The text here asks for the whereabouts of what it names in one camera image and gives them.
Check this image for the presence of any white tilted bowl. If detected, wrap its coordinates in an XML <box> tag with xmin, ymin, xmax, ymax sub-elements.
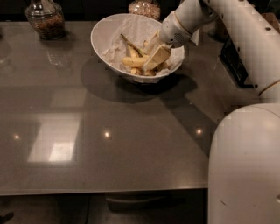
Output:
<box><xmin>90</xmin><ymin>13</ymin><xmax>186</xmax><ymax>85</ymax></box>

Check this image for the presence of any green-stemmed banana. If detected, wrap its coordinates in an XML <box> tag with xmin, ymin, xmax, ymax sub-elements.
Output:
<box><xmin>121</xmin><ymin>34</ymin><xmax>148</xmax><ymax>76</ymax></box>

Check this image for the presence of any middle glass jar with oats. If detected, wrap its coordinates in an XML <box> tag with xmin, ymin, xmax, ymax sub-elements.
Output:
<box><xmin>128</xmin><ymin>0</ymin><xmax>161</xmax><ymax>20</ymax></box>

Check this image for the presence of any white paper bowl liner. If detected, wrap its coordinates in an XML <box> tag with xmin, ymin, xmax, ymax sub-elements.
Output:
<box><xmin>101</xmin><ymin>15</ymin><xmax>186</xmax><ymax>84</ymax></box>

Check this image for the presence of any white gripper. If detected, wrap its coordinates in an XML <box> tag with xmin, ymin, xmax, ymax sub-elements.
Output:
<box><xmin>143</xmin><ymin>0</ymin><xmax>217</xmax><ymax>71</ymax></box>

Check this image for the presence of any left glass jar with grains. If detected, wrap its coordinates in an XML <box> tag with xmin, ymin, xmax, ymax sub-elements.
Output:
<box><xmin>25</xmin><ymin>0</ymin><xmax>65</xmax><ymax>40</ymax></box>

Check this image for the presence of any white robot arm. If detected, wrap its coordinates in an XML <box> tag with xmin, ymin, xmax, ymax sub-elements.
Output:
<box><xmin>157</xmin><ymin>0</ymin><xmax>280</xmax><ymax>224</ymax></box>

